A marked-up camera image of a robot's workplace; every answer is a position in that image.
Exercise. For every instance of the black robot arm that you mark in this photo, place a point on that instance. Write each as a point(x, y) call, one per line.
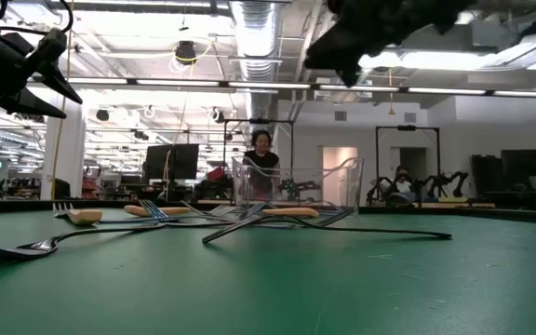
point(296, 187)
point(445, 180)
point(382, 188)

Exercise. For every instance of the red bag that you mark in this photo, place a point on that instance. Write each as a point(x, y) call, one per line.
point(216, 174)

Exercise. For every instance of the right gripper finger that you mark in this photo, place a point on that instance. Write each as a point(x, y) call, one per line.
point(326, 49)
point(352, 65)

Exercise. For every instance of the silver ventilation duct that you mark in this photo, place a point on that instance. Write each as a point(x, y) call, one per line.
point(255, 51)

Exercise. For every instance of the white LED light strip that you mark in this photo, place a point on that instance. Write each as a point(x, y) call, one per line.
point(272, 85)

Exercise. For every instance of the black monitor on stand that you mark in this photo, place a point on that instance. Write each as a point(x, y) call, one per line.
point(524, 165)

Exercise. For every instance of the person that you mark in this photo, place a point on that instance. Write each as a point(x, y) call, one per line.
point(261, 160)
point(403, 179)

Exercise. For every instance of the green table mat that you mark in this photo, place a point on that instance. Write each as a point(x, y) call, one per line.
point(268, 288)

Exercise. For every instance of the black computer monitor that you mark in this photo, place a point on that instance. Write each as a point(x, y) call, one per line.
point(172, 162)

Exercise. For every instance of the black overhead camera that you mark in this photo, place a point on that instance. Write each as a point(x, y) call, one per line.
point(185, 52)

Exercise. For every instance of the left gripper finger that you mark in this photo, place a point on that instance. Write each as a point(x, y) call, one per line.
point(61, 81)
point(21, 104)

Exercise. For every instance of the clear plastic bin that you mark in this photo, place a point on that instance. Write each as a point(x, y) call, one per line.
point(342, 186)

